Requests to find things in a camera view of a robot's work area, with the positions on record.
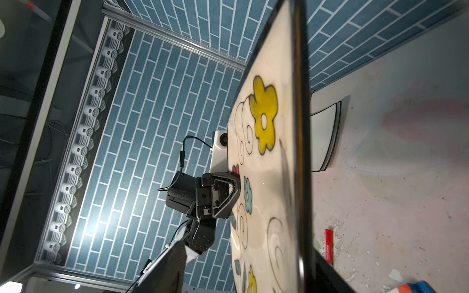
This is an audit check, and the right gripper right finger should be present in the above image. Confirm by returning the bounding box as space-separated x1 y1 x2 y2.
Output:
314 250 355 293

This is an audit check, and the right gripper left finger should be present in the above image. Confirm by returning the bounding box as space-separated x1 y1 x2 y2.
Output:
131 241 187 293

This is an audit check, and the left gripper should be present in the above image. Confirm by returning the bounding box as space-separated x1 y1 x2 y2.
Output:
166 171 241 220

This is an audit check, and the black square plate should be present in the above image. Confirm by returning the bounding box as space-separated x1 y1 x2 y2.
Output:
227 1 315 293

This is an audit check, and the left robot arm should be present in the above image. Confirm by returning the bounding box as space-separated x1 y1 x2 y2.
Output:
142 172 241 275

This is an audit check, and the red marker pen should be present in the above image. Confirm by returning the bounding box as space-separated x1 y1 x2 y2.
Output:
325 228 333 266

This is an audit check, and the pen package red blue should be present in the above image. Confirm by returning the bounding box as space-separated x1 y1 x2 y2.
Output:
387 281 436 293

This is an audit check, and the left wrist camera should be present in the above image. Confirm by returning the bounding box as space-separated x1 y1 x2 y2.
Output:
209 130 228 173

